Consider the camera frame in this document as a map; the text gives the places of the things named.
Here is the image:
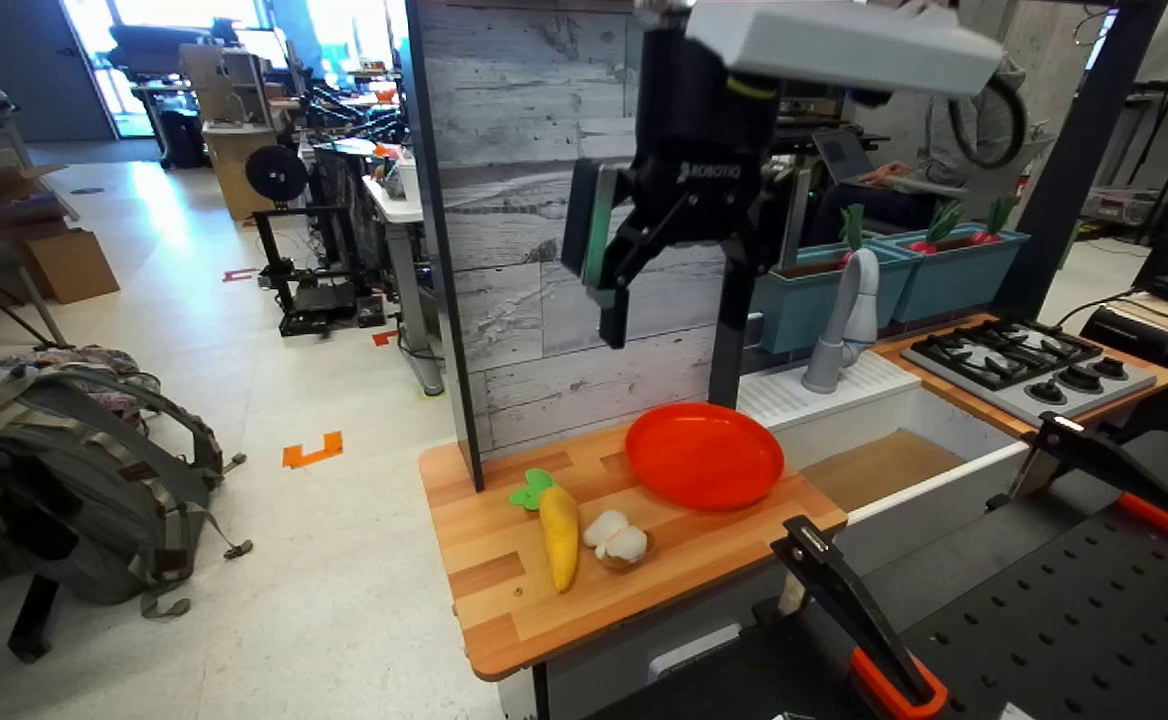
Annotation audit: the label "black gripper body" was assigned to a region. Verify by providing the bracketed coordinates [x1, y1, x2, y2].
[627, 24, 779, 238]

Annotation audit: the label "yellow carrot plush green top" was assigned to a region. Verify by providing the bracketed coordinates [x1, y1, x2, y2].
[509, 464, 588, 599]

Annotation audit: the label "teal planter box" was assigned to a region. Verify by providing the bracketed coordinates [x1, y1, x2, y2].
[892, 230, 1034, 334]
[754, 246, 920, 360]

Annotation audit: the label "grey marble backdrop panel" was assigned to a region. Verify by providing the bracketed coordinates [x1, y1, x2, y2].
[416, 0, 749, 464]

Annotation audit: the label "red radish toy green leaves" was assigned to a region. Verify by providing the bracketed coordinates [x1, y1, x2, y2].
[837, 199, 873, 258]
[920, 196, 1016, 260]

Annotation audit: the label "grey toy faucet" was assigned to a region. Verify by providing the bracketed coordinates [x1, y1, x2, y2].
[801, 242, 886, 400]

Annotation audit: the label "red round plate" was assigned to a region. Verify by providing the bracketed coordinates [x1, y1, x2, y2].
[619, 400, 789, 515]

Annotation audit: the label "white toy sink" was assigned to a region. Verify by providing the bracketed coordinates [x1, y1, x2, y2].
[735, 353, 1036, 578]

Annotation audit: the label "white background table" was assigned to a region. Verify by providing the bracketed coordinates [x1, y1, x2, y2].
[362, 157, 453, 400]

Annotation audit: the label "black 3D printer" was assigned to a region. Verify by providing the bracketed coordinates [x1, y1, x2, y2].
[244, 138, 388, 339]

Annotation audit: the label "toy gas stove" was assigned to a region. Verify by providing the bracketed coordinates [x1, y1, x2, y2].
[905, 318, 1159, 432]

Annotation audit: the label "orange floor tape mark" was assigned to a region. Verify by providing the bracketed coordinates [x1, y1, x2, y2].
[281, 427, 349, 473]

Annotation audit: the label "wooden cabinet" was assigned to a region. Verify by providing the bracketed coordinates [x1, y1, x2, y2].
[179, 44, 283, 226]

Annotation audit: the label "brown cardboard box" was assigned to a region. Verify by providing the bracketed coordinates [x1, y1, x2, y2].
[15, 226, 126, 310]

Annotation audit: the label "grey backpack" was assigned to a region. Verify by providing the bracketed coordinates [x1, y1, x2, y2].
[0, 339, 256, 625]

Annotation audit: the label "black metal frame post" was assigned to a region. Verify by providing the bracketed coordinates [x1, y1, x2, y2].
[991, 0, 1168, 326]
[400, 0, 490, 496]
[712, 226, 765, 412]

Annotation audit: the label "black clamp orange handle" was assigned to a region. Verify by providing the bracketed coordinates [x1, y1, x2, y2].
[1008, 412, 1168, 546]
[770, 515, 958, 720]

